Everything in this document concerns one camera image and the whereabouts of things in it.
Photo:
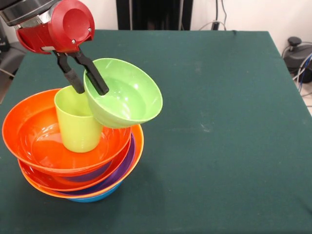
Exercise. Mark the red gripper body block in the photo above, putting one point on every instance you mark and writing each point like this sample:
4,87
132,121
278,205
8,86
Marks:
70,26

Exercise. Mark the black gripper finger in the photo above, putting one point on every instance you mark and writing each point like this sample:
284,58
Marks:
93,75
70,78

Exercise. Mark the green plastic bowl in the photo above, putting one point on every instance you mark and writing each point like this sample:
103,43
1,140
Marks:
131,97

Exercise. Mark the green plastic cup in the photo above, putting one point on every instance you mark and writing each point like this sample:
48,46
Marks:
75,126

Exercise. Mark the red plastic bowl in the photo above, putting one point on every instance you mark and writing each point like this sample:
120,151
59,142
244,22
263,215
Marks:
31,178
24,136

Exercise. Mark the large orange plastic bowl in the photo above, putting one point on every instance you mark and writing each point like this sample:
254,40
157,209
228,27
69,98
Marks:
139,141

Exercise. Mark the purple plastic bowl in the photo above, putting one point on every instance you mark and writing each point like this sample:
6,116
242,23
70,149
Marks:
129,161

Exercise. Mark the small blue plastic bowl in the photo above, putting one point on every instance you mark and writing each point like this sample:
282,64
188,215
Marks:
90,175

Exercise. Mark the medium blue plastic bowl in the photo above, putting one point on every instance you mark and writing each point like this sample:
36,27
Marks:
97,197

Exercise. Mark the dark green tablecloth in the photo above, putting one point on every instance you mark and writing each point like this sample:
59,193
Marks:
219,170

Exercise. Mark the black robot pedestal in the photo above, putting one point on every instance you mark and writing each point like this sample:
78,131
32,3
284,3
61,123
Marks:
156,14

